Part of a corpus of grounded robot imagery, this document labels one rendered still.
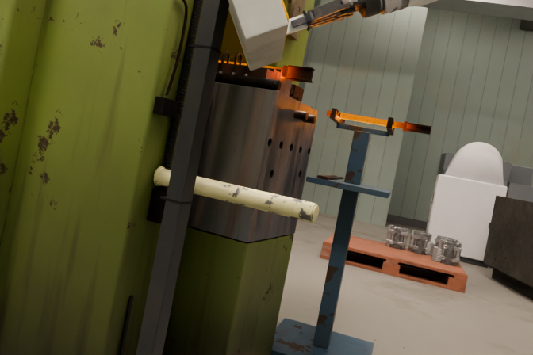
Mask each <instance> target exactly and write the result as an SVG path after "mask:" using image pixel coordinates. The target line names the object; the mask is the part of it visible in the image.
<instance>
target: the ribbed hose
mask: <svg viewBox="0 0 533 355"><path fill-rule="evenodd" d="M194 2H195V3H194V8H193V12H192V16H191V19H192V20H191V22H190V29H189V32H188V38H187V42H186V49H185V53H184V54H185V55H184V57H183V58H184V60H183V65H182V70H181V74H180V76H181V77H180V79H179V80H180V81H179V83H178V85H179V86H178V90H177V91H178V92H177V96H176V99H175V100H176V101H178V109H177V113H176V117H175V118H174V117H172V119H173V120H172V121H171V129H170V132H169V133H170V134H169V136H168V137H169V138H168V144H167V149H166V153H165V160H164V162H163V163H164V164H163V167H165V169H168V170H171V164H172V161H173V160H172V159H173V157H174V156H173V155H174V148H175V144H176V140H177V133H178V128H179V124H180V123H179V122H180V118H181V117H180V116H181V115H182V107H183V104H184V103H183V102H184V98H185V92H186V87H187V82H188V81H187V80H188V78H189V77H188V76H189V74H190V73H189V71H190V65H191V61H192V60H191V59H192V58H193V55H192V54H193V52H194V49H193V48H192V47H190V44H195V41H196V38H195V37H196V35H197V29H198V25H199V24H198V23H199V21H200V20H199V19H200V13H201V8H202V4H203V0H194ZM166 196H167V187H166V186H159V188H158V189H153V190H152V192H151V200H150V204H149V209H148V217H147V220H148V221H151V222H154V223H159V224H161V223H162V218H163V210H164V206H165V202H166V200H163V199H160V197H166Z"/></svg>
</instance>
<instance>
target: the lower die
mask: <svg viewBox="0 0 533 355"><path fill-rule="evenodd" d="M220 64H221V63H218V66H217V73H218V72H219V70H220ZM233 65H234V64H232V63H224V65H223V69H222V71H223V72H222V73H224V74H231V73H232V69H233ZM246 68H247V66H246V65H239V64H236V70H235V74H236V75H243V76H244V74H245V72H246ZM248 76H249V77H256V78H268V79H274V80H280V82H281V88H280V90H278V91H279V92H282V93H283V94H285V95H287V96H290V89H291V84H292V81H290V80H288V79H286V78H284V77H282V70H281V69H274V68H267V67H260V68H258V69H255V70H253V71H250V69H249V70H248Z"/></svg>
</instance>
